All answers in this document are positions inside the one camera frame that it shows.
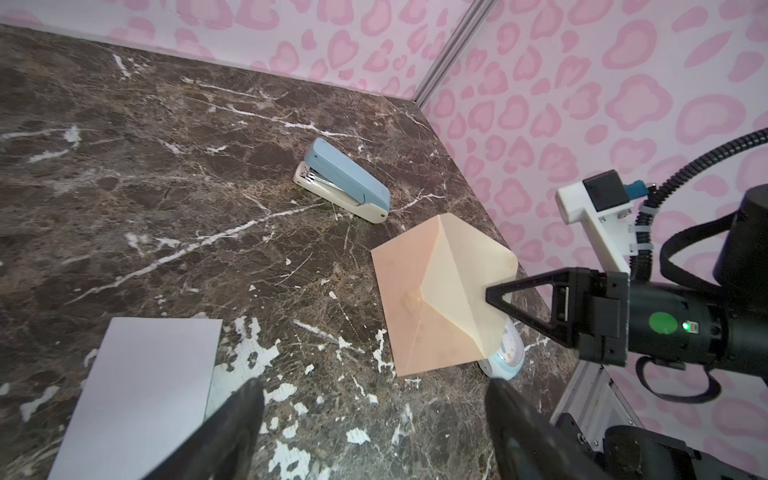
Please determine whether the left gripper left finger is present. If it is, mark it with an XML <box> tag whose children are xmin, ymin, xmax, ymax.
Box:
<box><xmin>145</xmin><ymin>379</ymin><xmax>265</xmax><ymax>480</ymax></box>

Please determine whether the pink envelope with cream flap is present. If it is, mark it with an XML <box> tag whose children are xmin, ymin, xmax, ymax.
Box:
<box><xmin>371</xmin><ymin>213</ymin><xmax>518</xmax><ymax>377</ymax></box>

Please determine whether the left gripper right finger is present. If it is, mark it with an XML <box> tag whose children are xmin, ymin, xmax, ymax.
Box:
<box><xmin>484</xmin><ymin>379</ymin><xmax>606</xmax><ymax>480</ymax></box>

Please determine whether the green bordered floral letter paper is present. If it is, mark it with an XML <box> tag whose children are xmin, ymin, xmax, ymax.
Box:
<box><xmin>49</xmin><ymin>317</ymin><xmax>221</xmax><ymax>479</ymax></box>

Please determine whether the blue grey stapler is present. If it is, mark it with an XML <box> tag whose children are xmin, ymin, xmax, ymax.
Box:
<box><xmin>293</xmin><ymin>138</ymin><xmax>391</xmax><ymax>224</ymax></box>

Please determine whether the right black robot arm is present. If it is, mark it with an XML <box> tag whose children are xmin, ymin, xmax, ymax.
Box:
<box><xmin>486</xmin><ymin>171</ymin><xmax>767</xmax><ymax>378</ymax></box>

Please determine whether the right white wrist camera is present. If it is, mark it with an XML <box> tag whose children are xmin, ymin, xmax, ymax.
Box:
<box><xmin>555</xmin><ymin>170</ymin><xmax>652</xmax><ymax>273</ymax></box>

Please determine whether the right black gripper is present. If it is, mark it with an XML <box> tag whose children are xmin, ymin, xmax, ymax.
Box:
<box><xmin>485</xmin><ymin>267</ymin><xmax>630</xmax><ymax>366</ymax></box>

